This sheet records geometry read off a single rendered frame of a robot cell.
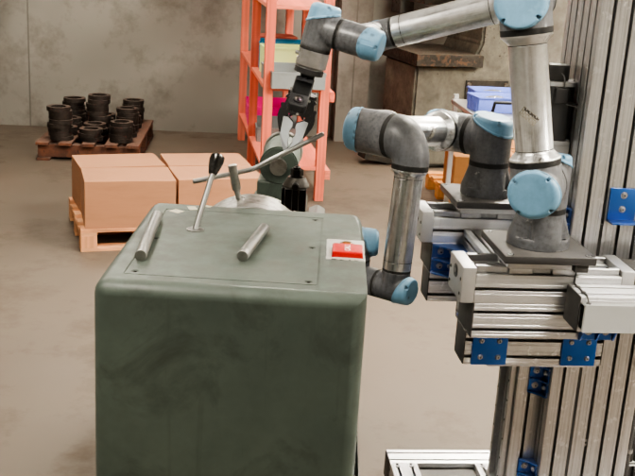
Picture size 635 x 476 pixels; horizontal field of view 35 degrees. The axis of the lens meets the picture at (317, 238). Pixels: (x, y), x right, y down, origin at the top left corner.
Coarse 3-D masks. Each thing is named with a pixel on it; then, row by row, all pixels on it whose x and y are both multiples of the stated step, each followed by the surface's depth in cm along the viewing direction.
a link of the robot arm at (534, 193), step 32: (512, 0) 212; (544, 0) 210; (512, 32) 215; (544, 32) 214; (512, 64) 219; (544, 64) 217; (512, 96) 221; (544, 96) 218; (544, 128) 220; (512, 160) 224; (544, 160) 220; (512, 192) 222; (544, 192) 220
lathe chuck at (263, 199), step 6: (228, 198) 244; (234, 198) 242; (246, 198) 240; (252, 198) 240; (258, 198) 240; (264, 198) 241; (270, 198) 243; (216, 204) 244; (222, 204) 240; (228, 204) 237; (264, 204) 236; (270, 204) 238; (276, 204) 240; (282, 210) 238; (288, 210) 241
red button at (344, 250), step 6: (336, 246) 196; (342, 246) 196; (348, 246) 196; (354, 246) 196; (360, 246) 197; (336, 252) 193; (342, 252) 193; (348, 252) 193; (354, 252) 193; (360, 252) 193; (360, 258) 193
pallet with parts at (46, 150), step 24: (72, 96) 884; (96, 96) 850; (72, 120) 816; (96, 120) 854; (120, 120) 826; (144, 120) 924; (48, 144) 812; (72, 144) 814; (96, 144) 820; (120, 144) 825; (144, 144) 868
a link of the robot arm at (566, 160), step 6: (564, 156) 233; (570, 156) 235; (564, 162) 233; (570, 162) 234; (564, 168) 233; (570, 168) 235; (564, 174) 231; (570, 174) 236; (570, 180) 238; (564, 198) 236; (564, 204) 237; (558, 210) 236
